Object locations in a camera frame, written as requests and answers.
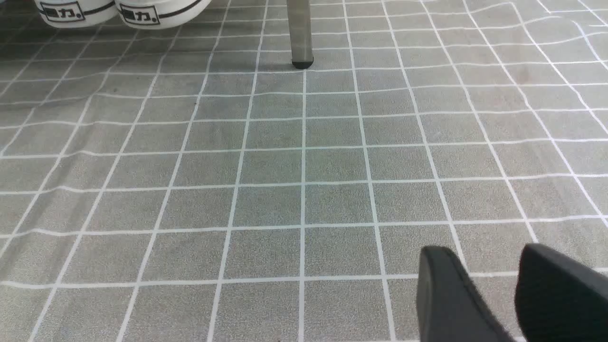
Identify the black canvas sneaker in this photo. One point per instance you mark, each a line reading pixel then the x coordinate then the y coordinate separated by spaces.
pixel 76 13
pixel 159 14

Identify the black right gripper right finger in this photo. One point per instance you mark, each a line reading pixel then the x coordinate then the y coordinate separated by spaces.
pixel 558 299

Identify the metal shoe rack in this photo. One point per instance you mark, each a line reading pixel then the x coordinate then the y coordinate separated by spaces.
pixel 300 30

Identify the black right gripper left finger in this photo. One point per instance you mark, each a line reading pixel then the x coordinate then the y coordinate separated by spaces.
pixel 449 306

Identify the grey checked floor cloth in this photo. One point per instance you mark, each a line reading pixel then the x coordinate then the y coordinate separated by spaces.
pixel 190 185

